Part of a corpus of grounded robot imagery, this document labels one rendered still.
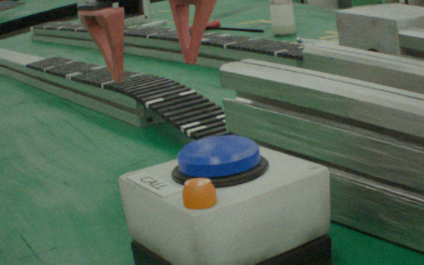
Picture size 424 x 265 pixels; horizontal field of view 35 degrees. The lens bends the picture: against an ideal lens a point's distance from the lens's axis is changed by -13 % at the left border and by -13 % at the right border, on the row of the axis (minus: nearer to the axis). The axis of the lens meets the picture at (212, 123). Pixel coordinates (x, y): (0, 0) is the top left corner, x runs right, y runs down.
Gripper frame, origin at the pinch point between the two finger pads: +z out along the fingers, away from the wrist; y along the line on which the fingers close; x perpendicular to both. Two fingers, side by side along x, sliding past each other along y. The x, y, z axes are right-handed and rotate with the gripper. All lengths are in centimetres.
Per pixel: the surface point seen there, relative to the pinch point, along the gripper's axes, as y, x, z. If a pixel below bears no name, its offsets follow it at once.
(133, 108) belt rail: -1.5, 2.4, 4.3
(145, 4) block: 38, 74, 2
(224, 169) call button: -14.1, -33.1, -1.1
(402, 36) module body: 13.8, -20.0, -2.2
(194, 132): -2.1, -9.7, 4.3
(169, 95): 0.3, -1.9, 2.9
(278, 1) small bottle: 37.3, 29.1, 0.1
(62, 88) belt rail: -1.8, 22.5, 4.6
